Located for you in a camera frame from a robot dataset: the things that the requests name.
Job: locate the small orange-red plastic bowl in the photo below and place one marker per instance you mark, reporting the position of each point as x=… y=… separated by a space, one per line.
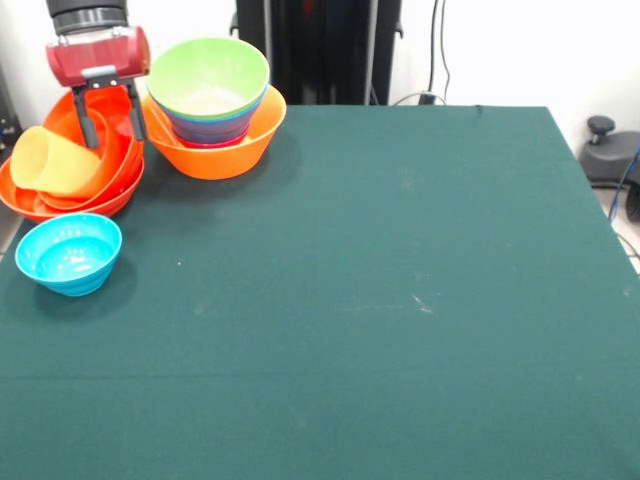
x=107 y=170

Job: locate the small magenta plastic bowl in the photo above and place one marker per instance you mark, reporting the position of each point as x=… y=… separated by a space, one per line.
x=212 y=144

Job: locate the large blue plastic bowl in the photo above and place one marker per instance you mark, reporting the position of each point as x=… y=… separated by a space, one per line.
x=220 y=122

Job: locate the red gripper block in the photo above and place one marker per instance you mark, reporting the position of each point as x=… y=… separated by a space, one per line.
x=100 y=60

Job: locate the large red plastic bowl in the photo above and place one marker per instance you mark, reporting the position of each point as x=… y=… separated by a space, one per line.
x=122 y=160
x=15 y=205

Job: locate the small blue plastic bowl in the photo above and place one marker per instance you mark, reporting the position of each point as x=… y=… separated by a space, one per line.
x=212 y=136

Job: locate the yellow plastic cup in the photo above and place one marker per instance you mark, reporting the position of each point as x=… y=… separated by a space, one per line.
x=50 y=162

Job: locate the dark green tablecloth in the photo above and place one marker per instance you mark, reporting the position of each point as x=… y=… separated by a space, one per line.
x=320 y=375

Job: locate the green plastic bowl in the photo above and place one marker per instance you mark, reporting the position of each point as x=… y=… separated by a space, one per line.
x=207 y=72

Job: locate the large orange plastic bowl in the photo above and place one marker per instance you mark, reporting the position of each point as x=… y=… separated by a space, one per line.
x=215 y=162

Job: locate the small cyan plastic bowl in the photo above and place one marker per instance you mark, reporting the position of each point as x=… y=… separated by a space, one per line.
x=70 y=255

